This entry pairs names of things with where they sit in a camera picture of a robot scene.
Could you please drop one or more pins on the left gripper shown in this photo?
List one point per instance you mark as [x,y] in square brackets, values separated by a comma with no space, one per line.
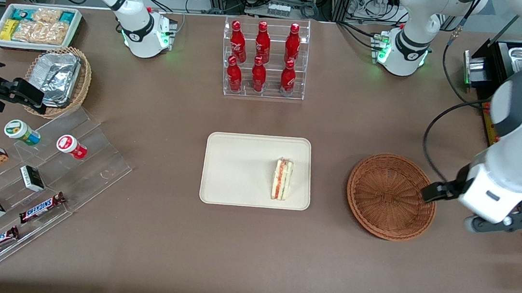
[457,183]

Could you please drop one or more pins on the triangular sandwich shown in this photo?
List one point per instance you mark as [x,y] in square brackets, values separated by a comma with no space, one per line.
[282,179]

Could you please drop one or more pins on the aluminium foil tray stack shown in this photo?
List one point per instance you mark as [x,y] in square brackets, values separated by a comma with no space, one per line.
[57,76]

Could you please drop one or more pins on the brown wicker basket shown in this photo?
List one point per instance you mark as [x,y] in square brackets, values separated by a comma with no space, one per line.
[386,198]

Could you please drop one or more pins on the light wicker basket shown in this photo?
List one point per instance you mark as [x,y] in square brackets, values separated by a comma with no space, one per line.
[84,82]

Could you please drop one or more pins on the cream plastic tray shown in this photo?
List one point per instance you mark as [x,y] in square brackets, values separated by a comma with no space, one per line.
[239,168]

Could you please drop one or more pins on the green lid snack cup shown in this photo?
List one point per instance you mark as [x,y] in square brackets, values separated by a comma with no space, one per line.
[20,132]

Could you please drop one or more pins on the yellow snack pack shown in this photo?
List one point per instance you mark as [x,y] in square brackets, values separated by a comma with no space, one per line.
[9,30]

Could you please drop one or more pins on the large clear nut bag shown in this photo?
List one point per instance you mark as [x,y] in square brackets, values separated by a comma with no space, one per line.
[40,32]

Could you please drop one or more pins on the red lid snack cup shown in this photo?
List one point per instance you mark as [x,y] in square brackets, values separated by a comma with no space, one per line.
[69,145]

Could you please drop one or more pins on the teal snack pack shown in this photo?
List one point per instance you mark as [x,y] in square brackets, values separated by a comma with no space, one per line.
[22,13]
[67,17]

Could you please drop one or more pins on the small clear nut bag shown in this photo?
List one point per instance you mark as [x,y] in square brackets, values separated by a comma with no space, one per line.
[47,15]

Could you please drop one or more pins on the white plastic snack bin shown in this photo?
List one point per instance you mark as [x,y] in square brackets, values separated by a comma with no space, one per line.
[75,30]

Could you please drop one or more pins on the clear acrylic stepped shelf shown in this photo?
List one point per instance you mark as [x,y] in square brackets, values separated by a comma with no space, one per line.
[94,168]

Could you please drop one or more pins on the black box machine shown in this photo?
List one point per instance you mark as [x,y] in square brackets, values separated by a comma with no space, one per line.
[496,57]

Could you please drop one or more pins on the red drink bottle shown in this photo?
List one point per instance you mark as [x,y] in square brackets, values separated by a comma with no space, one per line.
[258,77]
[234,76]
[288,79]
[262,44]
[237,42]
[292,45]

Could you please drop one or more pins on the clear acrylic bottle rack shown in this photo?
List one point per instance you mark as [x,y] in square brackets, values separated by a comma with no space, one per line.
[271,96]

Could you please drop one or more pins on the white power strip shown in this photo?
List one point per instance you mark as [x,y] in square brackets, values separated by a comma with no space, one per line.
[279,9]

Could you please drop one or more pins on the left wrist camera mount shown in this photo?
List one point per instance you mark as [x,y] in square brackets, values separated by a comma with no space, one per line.
[500,225]

